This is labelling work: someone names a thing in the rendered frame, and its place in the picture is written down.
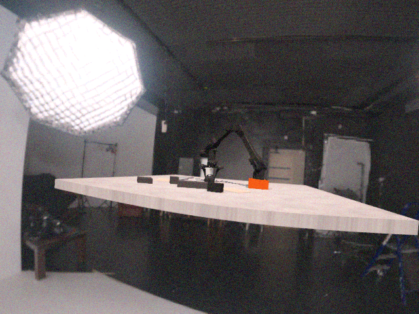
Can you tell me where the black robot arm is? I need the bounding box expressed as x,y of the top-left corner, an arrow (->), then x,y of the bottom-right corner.
200,125 -> 267,180

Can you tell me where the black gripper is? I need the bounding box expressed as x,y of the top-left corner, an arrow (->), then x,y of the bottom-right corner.
198,157 -> 224,178

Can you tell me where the dark grey controller unit with white label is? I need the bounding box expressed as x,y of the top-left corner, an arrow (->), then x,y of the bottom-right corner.
204,175 -> 215,183

